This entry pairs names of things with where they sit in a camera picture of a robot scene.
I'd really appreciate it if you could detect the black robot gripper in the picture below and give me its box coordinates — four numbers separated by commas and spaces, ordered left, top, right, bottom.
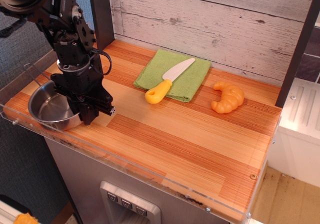
51, 53, 115, 126

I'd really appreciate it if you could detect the stainless steel pot with handle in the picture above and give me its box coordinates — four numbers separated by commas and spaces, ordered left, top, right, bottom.
28, 66, 82, 131

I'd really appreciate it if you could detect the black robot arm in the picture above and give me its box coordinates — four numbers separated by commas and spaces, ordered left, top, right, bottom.
0, 0, 115, 125

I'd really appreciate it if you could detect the silver dispenser button panel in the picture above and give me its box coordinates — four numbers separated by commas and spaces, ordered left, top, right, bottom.
100, 181, 162, 224

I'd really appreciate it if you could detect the green cloth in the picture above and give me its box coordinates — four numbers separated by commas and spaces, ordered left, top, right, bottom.
133, 49, 211, 104

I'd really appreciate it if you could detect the clear acrylic table guard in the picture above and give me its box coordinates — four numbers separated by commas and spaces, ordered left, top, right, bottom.
4, 40, 281, 224

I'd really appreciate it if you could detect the orange black object bottom left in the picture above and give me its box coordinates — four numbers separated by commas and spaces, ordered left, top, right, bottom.
13, 213, 39, 224

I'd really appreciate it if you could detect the orange toy croissant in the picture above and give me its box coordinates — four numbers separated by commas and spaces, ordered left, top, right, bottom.
211, 81, 245, 114

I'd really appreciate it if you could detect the white cabinet at right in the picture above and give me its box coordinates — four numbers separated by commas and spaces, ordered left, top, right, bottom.
267, 78, 320, 187

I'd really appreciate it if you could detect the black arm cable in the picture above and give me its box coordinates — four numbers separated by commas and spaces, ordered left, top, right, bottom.
89, 48, 113, 76

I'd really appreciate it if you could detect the yellow handled toy knife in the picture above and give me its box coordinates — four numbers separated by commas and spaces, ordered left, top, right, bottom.
144, 58, 196, 104

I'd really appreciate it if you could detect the dark left shelf post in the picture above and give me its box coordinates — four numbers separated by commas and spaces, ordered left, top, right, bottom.
90, 0, 115, 50

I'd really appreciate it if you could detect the dark shelf post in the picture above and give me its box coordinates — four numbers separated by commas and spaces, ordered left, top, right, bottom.
90, 0, 115, 50
275, 0, 320, 108

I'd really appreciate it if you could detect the dark right shelf post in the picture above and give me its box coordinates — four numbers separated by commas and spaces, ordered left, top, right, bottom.
275, 0, 320, 108

